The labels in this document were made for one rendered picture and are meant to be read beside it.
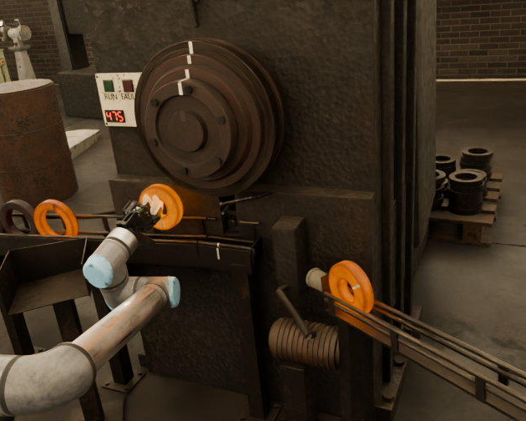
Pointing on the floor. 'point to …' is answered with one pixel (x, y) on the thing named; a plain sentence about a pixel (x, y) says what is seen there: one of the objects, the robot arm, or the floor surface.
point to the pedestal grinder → (19, 48)
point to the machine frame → (286, 175)
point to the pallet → (466, 196)
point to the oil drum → (27, 141)
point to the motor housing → (302, 363)
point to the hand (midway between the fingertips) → (159, 201)
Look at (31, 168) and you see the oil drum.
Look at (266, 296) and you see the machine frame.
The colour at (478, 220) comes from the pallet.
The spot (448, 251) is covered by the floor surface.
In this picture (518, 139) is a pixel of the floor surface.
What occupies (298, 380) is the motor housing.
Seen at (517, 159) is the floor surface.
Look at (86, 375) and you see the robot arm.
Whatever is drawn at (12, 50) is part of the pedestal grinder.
